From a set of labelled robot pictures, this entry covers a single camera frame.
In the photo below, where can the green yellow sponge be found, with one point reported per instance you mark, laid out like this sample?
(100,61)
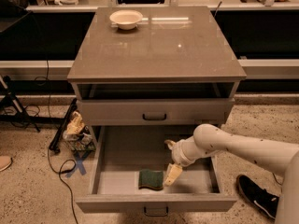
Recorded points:
(149,179)

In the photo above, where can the black folded stand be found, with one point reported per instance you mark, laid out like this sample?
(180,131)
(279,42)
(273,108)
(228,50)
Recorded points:
(55,141)

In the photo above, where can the black tripod stand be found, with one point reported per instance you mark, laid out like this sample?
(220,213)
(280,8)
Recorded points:
(13,110)

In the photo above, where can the black sneaker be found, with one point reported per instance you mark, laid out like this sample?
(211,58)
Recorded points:
(260,198)

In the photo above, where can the blue tape cross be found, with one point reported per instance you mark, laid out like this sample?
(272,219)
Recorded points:
(80,157)

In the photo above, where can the open grey bottom drawer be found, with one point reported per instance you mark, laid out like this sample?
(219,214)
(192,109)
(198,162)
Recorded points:
(123,151)

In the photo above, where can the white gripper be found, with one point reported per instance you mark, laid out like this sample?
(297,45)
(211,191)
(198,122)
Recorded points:
(177,153)

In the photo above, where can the closed grey middle drawer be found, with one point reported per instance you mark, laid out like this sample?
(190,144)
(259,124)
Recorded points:
(155,112)

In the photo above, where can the pink shoe tip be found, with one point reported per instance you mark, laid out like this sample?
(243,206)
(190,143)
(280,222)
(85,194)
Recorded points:
(5,162)

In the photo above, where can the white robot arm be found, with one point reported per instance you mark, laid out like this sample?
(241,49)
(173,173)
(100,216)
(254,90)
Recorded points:
(276,157)

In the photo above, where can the white paper bowl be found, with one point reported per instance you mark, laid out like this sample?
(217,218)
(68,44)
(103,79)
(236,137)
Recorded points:
(126,19)

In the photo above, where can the grey drawer cabinet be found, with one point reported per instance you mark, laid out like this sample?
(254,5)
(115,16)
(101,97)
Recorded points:
(173,53)

